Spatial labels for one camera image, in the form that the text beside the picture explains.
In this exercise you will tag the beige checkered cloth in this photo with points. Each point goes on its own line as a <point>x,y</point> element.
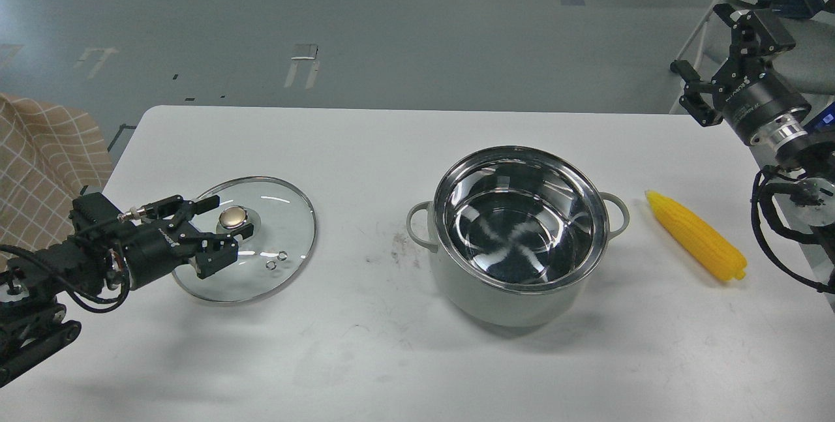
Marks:
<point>49,153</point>

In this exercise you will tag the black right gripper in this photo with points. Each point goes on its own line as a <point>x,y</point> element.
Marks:
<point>749,92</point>

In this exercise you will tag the yellow corn cob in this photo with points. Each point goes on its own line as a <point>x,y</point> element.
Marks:
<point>707,246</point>

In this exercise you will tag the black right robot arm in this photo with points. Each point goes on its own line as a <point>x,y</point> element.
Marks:
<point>795,194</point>

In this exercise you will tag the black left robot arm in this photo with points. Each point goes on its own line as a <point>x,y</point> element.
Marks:
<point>109,254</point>

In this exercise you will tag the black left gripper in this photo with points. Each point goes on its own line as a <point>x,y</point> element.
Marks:
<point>155,249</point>

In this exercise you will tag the grey steel cooking pot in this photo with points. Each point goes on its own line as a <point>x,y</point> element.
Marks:
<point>512,233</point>

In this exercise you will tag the office chair with clothes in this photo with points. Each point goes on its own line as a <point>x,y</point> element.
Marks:
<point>809,67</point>

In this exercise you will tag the glass pot lid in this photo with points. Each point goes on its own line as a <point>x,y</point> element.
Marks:
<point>284,236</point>

